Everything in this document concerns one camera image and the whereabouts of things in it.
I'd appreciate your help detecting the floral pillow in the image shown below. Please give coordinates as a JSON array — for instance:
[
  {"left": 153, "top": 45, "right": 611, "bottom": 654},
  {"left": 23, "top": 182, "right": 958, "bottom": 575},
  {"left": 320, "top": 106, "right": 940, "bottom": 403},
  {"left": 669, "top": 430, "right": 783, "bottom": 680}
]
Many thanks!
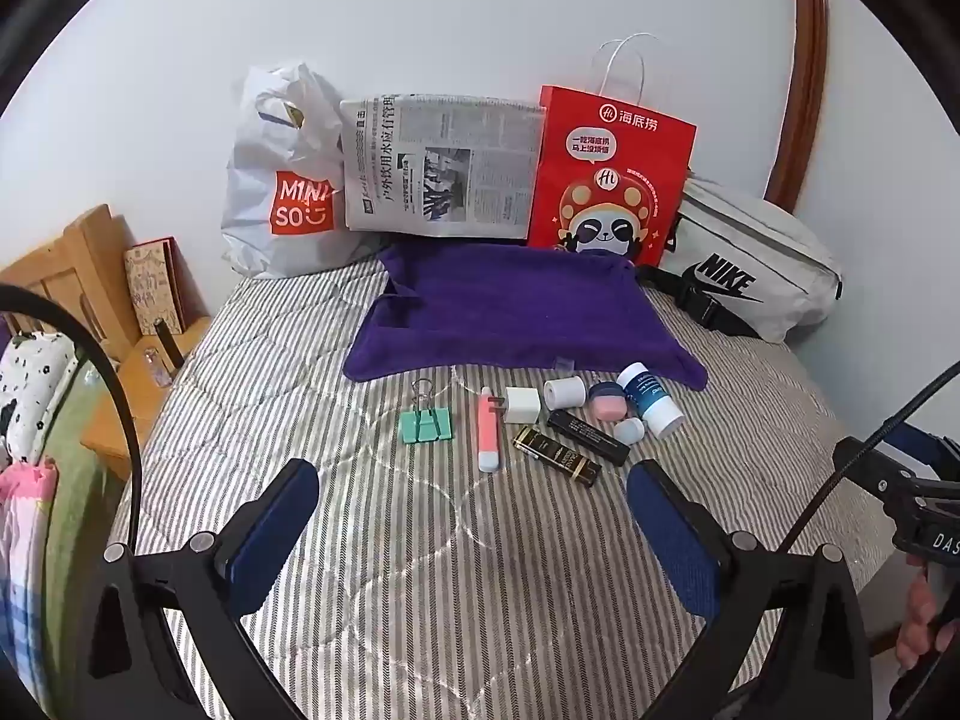
[{"left": 0, "top": 328, "right": 81, "bottom": 467}]

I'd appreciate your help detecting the pink and white pen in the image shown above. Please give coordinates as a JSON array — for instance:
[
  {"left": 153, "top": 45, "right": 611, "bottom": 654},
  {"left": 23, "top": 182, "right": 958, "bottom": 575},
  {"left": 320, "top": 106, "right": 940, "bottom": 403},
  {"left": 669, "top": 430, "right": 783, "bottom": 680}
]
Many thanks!
[{"left": 477, "top": 386, "right": 506, "bottom": 474}]

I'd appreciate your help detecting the wooden door frame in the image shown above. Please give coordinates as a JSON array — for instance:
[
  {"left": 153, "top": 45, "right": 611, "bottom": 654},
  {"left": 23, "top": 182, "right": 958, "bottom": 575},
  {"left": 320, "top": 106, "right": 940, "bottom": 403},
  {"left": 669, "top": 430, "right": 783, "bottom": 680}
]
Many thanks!
[{"left": 763, "top": 0, "right": 830, "bottom": 212}]

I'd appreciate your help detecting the blue and white bottle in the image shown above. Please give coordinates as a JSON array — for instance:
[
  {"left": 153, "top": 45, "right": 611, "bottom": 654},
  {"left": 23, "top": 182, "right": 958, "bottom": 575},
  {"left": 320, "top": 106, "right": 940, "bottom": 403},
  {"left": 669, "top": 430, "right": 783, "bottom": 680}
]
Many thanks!
[{"left": 618, "top": 361, "right": 683, "bottom": 439}]

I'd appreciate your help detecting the person's right hand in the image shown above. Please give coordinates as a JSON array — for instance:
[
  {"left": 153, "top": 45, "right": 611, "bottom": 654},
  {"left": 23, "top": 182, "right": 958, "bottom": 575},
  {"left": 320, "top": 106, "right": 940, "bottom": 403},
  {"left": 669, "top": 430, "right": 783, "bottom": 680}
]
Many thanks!
[{"left": 895, "top": 566, "right": 960, "bottom": 674}]

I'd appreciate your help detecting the patterned notebook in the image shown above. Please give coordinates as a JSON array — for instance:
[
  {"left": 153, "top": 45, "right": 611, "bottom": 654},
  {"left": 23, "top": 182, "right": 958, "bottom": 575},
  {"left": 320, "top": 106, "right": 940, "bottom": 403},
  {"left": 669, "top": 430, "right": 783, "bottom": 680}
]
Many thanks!
[{"left": 123, "top": 237, "right": 212, "bottom": 336}]

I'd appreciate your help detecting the black and gold box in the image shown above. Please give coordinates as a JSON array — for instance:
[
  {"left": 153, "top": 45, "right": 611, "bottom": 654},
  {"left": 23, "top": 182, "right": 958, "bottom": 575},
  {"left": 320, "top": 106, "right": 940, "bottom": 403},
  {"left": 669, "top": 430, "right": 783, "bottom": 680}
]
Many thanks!
[{"left": 511, "top": 425, "right": 602, "bottom": 487}]

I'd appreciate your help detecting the small white cylinder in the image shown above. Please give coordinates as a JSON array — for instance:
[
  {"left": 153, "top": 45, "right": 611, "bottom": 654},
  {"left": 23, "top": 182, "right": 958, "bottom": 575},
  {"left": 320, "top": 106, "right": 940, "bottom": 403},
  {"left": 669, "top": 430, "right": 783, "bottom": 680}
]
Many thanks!
[{"left": 543, "top": 376, "right": 587, "bottom": 410}]

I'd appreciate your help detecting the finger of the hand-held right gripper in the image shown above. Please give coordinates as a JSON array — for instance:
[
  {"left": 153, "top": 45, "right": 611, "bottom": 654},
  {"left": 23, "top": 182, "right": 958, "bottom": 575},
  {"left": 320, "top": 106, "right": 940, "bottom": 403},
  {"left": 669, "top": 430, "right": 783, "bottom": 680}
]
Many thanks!
[{"left": 832, "top": 420, "right": 960, "bottom": 500}]

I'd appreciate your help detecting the folded newspaper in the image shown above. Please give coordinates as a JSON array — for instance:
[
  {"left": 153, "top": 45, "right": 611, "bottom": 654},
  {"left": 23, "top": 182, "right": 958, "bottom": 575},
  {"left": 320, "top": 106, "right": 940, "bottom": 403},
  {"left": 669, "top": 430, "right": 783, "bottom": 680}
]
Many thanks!
[{"left": 339, "top": 92, "right": 550, "bottom": 246}]

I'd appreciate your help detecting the red paper bag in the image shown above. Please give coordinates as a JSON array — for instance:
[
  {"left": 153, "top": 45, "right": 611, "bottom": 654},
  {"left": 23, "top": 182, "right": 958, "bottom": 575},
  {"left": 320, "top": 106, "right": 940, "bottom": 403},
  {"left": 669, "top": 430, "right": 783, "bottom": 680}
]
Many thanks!
[{"left": 526, "top": 33, "right": 698, "bottom": 269}]

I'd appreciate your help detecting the green blanket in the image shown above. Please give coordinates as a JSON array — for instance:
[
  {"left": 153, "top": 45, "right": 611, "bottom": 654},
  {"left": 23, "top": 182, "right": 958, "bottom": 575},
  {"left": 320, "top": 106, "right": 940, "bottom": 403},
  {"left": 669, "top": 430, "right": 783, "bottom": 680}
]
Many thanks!
[{"left": 37, "top": 360, "right": 125, "bottom": 698}]

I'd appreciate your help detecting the striped bed quilt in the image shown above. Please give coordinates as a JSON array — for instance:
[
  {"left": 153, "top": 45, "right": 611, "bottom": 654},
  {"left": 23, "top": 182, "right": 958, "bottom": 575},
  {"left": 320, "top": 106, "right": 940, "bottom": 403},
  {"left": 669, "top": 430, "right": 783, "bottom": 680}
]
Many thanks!
[{"left": 101, "top": 259, "right": 901, "bottom": 720}]

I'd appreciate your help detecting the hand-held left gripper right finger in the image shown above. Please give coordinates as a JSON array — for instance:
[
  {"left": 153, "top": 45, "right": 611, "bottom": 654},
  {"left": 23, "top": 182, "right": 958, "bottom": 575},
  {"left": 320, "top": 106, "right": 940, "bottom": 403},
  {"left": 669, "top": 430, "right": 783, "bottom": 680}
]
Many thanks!
[{"left": 626, "top": 457, "right": 875, "bottom": 720}]

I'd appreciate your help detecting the pink jar with blue lid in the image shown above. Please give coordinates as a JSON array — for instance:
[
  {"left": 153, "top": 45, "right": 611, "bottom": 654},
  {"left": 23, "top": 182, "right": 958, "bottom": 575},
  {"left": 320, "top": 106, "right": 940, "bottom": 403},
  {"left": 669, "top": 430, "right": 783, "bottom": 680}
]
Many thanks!
[{"left": 588, "top": 382, "right": 630, "bottom": 422}]

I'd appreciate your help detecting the white charger plug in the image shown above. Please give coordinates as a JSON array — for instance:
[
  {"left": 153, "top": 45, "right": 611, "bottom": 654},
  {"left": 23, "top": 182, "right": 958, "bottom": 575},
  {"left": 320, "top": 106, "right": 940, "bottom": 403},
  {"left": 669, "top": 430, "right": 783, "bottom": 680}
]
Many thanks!
[{"left": 490, "top": 387, "right": 540, "bottom": 425}]

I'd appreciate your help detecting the purple towel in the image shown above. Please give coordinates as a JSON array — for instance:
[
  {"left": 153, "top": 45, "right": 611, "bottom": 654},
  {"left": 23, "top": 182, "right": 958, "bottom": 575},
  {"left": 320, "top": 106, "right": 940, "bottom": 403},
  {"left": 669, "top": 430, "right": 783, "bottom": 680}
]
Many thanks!
[{"left": 343, "top": 240, "right": 709, "bottom": 392}]

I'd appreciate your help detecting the black cosmetic tube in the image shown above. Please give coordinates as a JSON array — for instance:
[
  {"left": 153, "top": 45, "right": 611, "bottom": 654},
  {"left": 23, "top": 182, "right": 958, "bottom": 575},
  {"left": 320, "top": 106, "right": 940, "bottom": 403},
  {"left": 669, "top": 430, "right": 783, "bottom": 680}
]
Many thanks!
[{"left": 547, "top": 408, "right": 632, "bottom": 467}]

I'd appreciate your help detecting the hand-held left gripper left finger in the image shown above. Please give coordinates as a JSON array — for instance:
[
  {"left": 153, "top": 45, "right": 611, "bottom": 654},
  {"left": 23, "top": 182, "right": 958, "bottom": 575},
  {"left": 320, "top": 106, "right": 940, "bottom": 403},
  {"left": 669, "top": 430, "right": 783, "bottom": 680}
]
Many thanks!
[{"left": 75, "top": 457, "right": 320, "bottom": 720}]

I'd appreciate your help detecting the green binder clip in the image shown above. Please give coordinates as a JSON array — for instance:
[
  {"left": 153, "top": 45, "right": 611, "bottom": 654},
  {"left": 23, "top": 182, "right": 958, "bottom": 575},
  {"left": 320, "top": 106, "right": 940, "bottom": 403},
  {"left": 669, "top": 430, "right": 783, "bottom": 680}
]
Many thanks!
[{"left": 399, "top": 378, "right": 455, "bottom": 446}]

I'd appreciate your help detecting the black cable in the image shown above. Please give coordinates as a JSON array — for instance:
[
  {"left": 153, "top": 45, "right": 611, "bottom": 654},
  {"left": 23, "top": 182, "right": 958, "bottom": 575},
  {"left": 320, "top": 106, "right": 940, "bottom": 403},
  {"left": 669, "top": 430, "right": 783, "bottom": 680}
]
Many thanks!
[
  {"left": 0, "top": 283, "right": 145, "bottom": 557},
  {"left": 775, "top": 360, "right": 960, "bottom": 557}
]

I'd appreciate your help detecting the white waist bag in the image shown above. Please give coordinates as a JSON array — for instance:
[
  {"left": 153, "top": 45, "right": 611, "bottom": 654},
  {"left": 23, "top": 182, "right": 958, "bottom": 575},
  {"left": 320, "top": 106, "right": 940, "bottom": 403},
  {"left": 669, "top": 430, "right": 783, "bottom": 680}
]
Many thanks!
[{"left": 636, "top": 172, "right": 845, "bottom": 344}]

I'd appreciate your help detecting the white plastic shopping bag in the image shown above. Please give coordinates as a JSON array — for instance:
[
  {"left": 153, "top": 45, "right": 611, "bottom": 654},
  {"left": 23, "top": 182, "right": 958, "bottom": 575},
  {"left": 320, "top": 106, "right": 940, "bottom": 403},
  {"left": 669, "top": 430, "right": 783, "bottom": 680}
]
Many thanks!
[{"left": 220, "top": 64, "right": 355, "bottom": 280}]

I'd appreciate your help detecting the wooden headboard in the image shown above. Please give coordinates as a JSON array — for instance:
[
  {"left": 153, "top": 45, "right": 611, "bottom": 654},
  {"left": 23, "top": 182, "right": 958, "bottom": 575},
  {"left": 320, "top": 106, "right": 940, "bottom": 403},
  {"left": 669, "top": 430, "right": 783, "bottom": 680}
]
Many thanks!
[{"left": 0, "top": 204, "right": 145, "bottom": 362}]

